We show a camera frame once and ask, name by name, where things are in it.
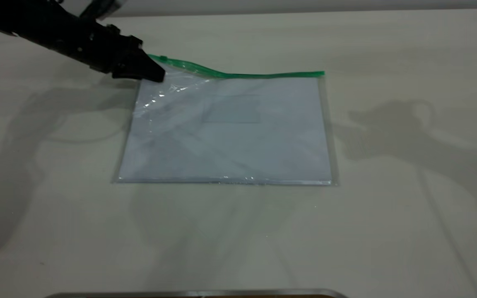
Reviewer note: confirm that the clear zip bag green zipper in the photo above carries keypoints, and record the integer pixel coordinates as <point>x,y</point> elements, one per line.
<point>230,145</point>

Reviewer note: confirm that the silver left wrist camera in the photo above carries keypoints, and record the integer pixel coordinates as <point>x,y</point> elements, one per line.
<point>104,8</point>

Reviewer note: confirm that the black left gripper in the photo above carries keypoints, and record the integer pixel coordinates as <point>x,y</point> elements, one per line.
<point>97,45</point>

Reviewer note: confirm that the grey metal edge strip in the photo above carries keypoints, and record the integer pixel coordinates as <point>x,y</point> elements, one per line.
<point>197,294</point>

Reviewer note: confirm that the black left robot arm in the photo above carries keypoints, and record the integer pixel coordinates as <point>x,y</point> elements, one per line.
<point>19,20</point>

